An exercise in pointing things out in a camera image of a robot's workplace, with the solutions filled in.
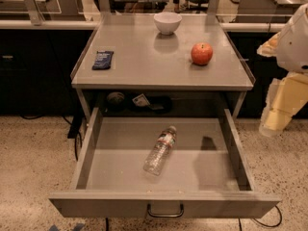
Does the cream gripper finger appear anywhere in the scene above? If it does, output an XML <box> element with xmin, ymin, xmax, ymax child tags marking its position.
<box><xmin>259</xmin><ymin>72</ymin><xmax>308</xmax><ymax>137</ymax></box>
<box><xmin>257</xmin><ymin>33</ymin><xmax>279</xmax><ymax>57</ymax></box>

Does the clear plastic water bottle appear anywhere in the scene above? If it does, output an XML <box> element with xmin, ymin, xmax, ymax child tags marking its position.
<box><xmin>143</xmin><ymin>126</ymin><xmax>177</xmax><ymax>176</ymax></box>

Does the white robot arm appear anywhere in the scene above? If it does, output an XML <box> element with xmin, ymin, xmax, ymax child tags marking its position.
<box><xmin>257</xmin><ymin>4</ymin><xmax>308</xmax><ymax>137</ymax></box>

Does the grey open top drawer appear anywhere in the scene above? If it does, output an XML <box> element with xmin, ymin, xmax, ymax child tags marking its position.
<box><xmin>49</xmin><ymin>109</ymin><xmax>280</xmax><ymax>218</ymax></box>

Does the white paper tag under counter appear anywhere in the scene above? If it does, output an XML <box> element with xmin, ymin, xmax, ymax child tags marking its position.
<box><xmin>132</xmin><ymin>93</ymin><xmax>150</xmax><ymax>107</ymax></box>

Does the grey metal counter cabinet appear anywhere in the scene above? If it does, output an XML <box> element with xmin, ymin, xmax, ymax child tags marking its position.
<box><xmin>71</xmin><ymin>14</ymin><xmax>254</xmax><ymax>117</ymax></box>

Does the dark round object under counter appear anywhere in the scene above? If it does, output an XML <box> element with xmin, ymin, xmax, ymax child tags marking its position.
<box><xmin>106</xmin><ymin>91</ymin><xmax>125</xmax><ymax>111</ymax></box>

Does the red apple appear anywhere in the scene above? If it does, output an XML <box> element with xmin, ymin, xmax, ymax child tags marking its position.
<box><xmin>191</xmin><ymin>42</ymin><xmax>213</xmax><ymax>65</ymax></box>

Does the white ceramic bowl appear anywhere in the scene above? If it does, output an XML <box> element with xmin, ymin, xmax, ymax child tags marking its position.
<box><xmin>154</xmin><ymin>12</ymin><xmax>182</xmax><ymax>35</ymax></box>

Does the dark blue snack packet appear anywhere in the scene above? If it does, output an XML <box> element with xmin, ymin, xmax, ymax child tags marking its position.
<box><xmin>92</xmin><ymin>51</ymin><xmax>114</xmax><ymax>70</ymax></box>

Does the white rail right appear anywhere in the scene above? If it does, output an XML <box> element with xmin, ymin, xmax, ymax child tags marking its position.
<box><xmin>220</xmin><ymin>23</ymin><xmax>284</xmax><ymax>33</ymax></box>

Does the black floor cable right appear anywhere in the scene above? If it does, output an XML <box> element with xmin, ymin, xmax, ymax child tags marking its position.
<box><xmin>238</xmin><ymin>205</ymin><xmax>284</xmax><ymax>231</ymax></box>

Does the black floor cable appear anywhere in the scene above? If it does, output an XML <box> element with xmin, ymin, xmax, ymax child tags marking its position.
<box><xmin>18</xmin><ymin>113</ymin><xmax>84</xmax><ymax>162</ymax></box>
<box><xmin>238</xmin><ymin>205</ymin><xmax>284</xmax><ymax>231</ymax></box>

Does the black drawer handle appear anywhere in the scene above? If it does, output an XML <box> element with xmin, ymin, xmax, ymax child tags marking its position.
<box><xmin>146</xmin><ymin>204</ymin><xmax>185</xmax><ymax>218</ymax></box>

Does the black floor cable left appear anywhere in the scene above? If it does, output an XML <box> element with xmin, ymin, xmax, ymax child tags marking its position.
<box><xmin>18</xmin><ymin>113</ymin><xmax>84</xmax><ymax>162</ymax></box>

